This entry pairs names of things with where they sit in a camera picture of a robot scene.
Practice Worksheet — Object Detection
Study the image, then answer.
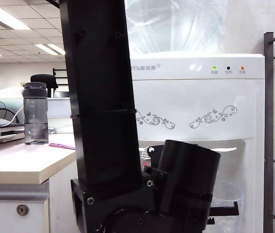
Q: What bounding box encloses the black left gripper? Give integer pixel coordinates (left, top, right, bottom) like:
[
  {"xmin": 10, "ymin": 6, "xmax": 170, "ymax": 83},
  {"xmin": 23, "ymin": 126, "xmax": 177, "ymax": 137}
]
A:
[{"xmin": 206, "ymin": 201, "xmax": 240, "ymax": 225}]

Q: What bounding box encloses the clear plastic mug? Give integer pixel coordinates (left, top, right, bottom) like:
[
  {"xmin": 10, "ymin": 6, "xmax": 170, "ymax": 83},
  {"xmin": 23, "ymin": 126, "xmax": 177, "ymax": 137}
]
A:
[{"xmin": 209, "ymin": 180, "xmax": 246, "ymax": 233}]

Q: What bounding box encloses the blue cold water tap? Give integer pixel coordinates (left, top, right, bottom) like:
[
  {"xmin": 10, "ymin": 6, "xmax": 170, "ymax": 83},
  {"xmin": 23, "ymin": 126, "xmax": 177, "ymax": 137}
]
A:
[{"xmin": 211, "ymin": 147, "xmax": 237, "ymax": 153}]

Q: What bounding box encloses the plastic-wrapped water jug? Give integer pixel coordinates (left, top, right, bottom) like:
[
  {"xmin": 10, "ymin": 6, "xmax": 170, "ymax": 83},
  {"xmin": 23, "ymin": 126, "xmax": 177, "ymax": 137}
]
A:
[{"xmin": 124, "ymin": 0, "xmax": 228, "ymax": 54}]

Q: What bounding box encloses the white water dispenser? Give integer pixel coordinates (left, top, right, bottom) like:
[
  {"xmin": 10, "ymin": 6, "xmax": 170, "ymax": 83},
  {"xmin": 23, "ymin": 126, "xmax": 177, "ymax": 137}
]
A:
[{"xmin": 129, "ymin": 53, "xmax": 266, "ymax": 233}]

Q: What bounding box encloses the white desk partition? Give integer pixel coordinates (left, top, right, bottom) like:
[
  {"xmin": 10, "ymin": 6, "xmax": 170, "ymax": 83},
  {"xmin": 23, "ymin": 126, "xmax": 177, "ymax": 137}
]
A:
[{"xmin": 47, "ymin": 98, "xmax": 74, "ymax": 133}]

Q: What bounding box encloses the dark grey water bottle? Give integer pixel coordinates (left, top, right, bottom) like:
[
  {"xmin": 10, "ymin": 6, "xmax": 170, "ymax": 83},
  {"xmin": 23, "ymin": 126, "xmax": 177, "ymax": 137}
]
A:
[{"xmin": 22, "ymin": 82, "xmax": 49, "ymax": 146}]

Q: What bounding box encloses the pink paper sheet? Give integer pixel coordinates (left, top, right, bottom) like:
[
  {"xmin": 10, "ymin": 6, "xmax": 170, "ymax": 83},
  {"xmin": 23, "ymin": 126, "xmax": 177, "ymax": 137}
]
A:
[{"xmin": 49, "ymin": 142, "xmax": 76, "ymax": 150}]

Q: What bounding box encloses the round metal drawer lock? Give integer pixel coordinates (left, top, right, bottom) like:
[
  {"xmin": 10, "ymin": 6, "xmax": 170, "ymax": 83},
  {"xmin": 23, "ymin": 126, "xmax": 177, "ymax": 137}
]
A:
[{"xmin": 16, "ymin": 204, "xmax": 30, "ymax": 216}]

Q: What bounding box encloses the black slatted metal rack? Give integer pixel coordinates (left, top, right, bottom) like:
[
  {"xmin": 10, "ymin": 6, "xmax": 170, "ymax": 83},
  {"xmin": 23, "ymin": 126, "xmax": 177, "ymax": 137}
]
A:
[{"xmin": 52, "ymin": 67, "xmax": 68, "ymax": 85}]

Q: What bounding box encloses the black office chair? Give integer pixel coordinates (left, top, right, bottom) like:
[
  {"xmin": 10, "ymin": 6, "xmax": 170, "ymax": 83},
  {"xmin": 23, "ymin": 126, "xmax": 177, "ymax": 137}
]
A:
[{"xmin": 30, "ymin": 74, "xmax": 59, "ymax": 98}]

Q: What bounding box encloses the double ceiling light panel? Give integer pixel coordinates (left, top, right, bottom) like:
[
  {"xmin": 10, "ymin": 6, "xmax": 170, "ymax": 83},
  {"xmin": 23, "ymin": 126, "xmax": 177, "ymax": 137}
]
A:
[{"xmin": 34, "ymin": 43, "xmax": 66, "ymax": 56}]

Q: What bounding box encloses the white plastic bag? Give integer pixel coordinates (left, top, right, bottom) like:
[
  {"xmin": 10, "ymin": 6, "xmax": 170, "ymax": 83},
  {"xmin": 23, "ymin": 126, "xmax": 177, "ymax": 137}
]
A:
[{"xmin": 0, "ymin": 86, "xmax": 25, "ymax": 98}]

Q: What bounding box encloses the long ceiling light panel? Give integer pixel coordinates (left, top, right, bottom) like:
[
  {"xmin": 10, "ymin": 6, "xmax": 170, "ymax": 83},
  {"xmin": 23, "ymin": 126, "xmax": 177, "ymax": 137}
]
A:
[{"xmin": 0, "ymin": 6, "xmax": 31, "ymax": 31}]

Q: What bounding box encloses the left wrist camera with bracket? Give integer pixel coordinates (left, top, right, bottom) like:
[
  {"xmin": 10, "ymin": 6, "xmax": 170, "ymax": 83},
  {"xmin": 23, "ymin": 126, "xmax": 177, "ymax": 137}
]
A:
[{"xmin": 141, "ymin": 145, "xmax": 164, "ymax": 168}]

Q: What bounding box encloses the white desk cable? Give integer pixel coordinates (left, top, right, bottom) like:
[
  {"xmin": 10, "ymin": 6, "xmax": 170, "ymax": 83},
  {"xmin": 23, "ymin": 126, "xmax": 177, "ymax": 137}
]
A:
[{"xmin": 6, "ymin": 106, "xmax": 24, "ymax": 126}]

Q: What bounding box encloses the black desk cable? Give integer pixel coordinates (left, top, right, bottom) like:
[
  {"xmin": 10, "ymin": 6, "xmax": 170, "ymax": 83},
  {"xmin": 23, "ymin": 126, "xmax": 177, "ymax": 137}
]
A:
[{"xmin": 0, "ymin": 100, "xmax": 19, "ymax": 124}]

